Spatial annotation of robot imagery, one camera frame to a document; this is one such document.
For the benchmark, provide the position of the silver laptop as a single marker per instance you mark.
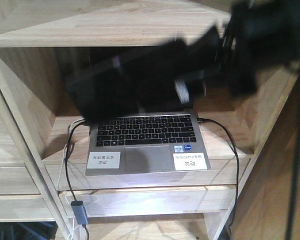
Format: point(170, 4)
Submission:
point(143, 143)

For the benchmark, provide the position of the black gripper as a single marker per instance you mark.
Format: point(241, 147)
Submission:
point(238, 70)

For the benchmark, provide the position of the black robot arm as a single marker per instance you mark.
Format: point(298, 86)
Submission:
point(258, 37)

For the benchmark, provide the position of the grey usb adapter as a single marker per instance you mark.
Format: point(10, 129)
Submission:
point(79, 211)

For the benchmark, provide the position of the wooden shelf unit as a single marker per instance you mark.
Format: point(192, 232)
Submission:
point(34, 35)

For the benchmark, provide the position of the black smartphone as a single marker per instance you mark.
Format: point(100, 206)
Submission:
point(162, 78)

